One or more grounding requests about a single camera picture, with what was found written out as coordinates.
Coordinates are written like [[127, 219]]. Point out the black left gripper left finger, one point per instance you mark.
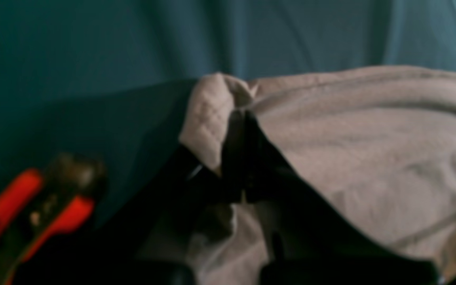
[[146, 242]]

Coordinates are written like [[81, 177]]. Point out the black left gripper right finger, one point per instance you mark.
[[309, 241]]

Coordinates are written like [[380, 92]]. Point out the beige T-shirt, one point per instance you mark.
[[379, 142]]

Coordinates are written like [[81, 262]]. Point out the orange black utility knife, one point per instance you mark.
[[39, 205]]

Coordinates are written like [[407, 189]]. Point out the blue table cloth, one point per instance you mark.
[[110, 78]]

